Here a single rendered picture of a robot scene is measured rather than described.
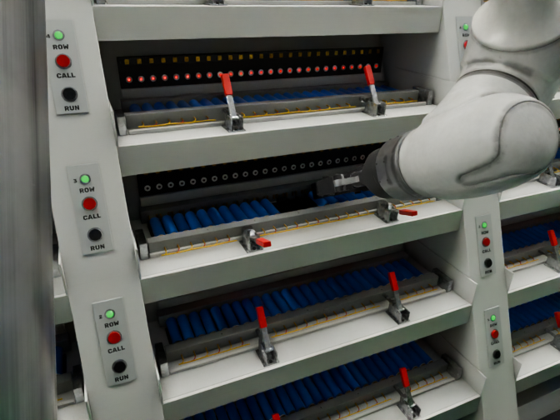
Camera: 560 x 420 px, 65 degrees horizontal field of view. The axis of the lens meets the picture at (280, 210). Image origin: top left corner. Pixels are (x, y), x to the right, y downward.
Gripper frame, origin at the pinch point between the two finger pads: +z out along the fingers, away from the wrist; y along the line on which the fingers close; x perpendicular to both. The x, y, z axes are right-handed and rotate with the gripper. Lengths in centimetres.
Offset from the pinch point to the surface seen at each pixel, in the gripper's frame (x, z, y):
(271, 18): -27.7, -7.7, 9.1
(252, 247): 7.5, -2.7, 17.7
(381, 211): 5.9, -2.1, -8.2
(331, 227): 7.0, -1.4, 2.3
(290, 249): 9.0, -3.8, 11.7
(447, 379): 43.3, 4.7, -21.0
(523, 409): 56, 5, -41
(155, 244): 4.0, 0.0, 32.1
